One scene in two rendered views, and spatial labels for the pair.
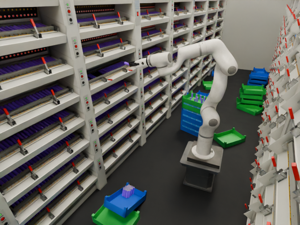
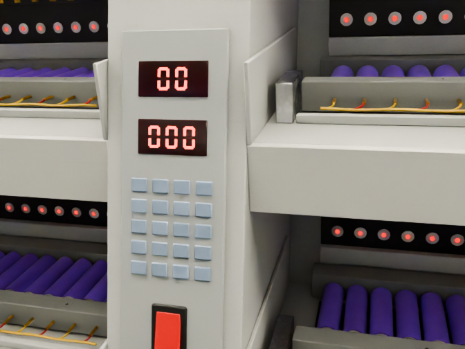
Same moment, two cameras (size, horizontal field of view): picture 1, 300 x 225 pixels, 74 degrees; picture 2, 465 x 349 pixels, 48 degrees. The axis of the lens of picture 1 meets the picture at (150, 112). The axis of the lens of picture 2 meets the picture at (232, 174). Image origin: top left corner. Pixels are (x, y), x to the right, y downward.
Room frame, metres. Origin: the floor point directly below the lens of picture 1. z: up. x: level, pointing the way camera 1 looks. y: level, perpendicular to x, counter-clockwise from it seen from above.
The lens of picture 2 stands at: (1.81, -0.25, 1.50)
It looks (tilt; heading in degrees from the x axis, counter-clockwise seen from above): 5 degrees down; 74
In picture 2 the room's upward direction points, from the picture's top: 1 degrees clockwise
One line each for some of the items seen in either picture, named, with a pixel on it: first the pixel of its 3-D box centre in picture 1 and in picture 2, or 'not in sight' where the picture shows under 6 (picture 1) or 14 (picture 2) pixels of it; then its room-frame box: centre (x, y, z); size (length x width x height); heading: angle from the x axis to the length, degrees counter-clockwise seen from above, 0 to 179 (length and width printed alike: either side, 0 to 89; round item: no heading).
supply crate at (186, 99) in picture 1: (197, 99); not in sight; (2.12, -0.56, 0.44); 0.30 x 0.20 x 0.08; 46
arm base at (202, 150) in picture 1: (204, 143); not in sight; (1.33, -0.45, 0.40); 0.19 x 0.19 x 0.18
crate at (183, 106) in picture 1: (197, 105); not in sight; (2.12, -0.56, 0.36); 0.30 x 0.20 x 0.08; 46
